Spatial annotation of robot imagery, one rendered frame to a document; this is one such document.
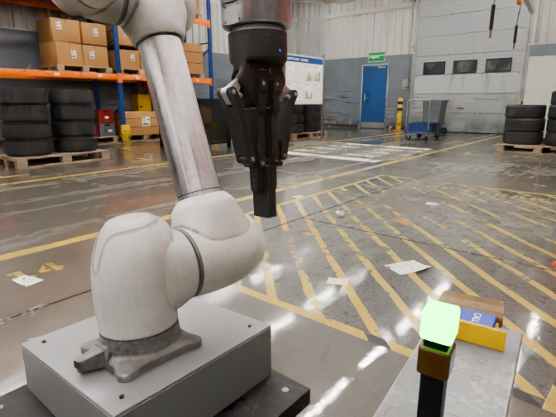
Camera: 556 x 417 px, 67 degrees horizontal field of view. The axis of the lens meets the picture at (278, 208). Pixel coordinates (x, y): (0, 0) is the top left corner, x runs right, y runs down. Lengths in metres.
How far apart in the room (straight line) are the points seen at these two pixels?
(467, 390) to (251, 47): 0.63
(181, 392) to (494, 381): 0.55
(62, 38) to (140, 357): 9.51
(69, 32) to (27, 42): 1.22
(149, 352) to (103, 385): 0.09
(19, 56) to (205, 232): 10.26
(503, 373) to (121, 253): 0.71
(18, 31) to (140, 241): 10.39
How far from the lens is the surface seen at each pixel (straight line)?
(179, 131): 0.98
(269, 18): 0.54
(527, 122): 8.99
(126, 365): 0.87
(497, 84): 13.90
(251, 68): 0.55
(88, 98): 7.42
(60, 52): 10.10
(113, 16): 1.07
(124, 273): 0.82
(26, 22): 11.22
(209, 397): 0.92
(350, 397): 1.49
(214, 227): 0.91
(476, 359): 0.91
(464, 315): 0.99
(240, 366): 0.95
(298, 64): 9.57
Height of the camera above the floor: 0.91
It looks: 14 degrees down
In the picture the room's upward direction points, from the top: straight up
